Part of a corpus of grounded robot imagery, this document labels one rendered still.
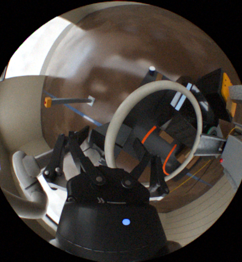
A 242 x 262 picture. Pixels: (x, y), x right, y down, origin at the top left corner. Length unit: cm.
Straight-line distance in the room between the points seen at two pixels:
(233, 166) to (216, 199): 493
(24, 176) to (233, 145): 118
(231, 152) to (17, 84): 681
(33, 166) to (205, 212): 597
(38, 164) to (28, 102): 586
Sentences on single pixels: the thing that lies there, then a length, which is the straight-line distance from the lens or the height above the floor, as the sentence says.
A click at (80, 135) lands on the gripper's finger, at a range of 16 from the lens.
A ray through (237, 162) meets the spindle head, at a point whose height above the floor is 130.
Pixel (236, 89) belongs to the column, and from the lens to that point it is 149.
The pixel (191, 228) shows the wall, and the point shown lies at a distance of 607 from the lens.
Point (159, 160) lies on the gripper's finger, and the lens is 15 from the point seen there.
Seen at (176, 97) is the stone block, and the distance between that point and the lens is 76.
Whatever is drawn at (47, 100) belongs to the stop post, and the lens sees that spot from 122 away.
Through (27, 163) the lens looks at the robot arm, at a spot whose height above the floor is 152.
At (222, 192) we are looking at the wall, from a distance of 558.
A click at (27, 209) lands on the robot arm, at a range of 27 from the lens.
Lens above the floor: 145
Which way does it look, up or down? 64 degrees down
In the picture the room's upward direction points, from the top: 133 degrees counter-clockwise
